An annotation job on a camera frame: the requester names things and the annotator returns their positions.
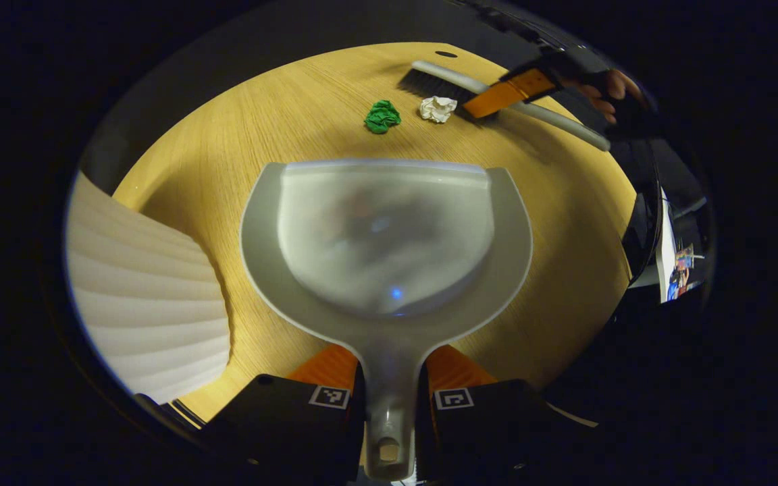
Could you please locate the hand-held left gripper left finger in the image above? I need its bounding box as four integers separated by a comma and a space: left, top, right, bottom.
202, 343, 367, 486

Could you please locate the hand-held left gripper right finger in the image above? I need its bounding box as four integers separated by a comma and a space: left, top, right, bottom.
416, 344, 567, 485

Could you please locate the small white broom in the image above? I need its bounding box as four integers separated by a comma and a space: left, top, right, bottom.
398, 59, 612, 153

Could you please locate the white paper ball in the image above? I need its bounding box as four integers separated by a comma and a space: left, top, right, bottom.
419, 95, 459, 124

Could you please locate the green paper ball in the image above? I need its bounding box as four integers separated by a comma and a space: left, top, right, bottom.
363, 99, 403, 135

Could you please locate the white dustpan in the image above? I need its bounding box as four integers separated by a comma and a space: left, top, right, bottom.
240, 159, 534, 482

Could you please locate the white ribbed garbage bin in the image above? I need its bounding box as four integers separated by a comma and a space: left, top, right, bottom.
65, 171, 232, 406

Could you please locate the wooden desktop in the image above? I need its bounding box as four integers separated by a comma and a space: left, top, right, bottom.
111, 41, 638, 423

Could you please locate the white printed sheet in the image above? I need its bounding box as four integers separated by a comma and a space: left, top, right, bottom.
655, 187, 706, 304

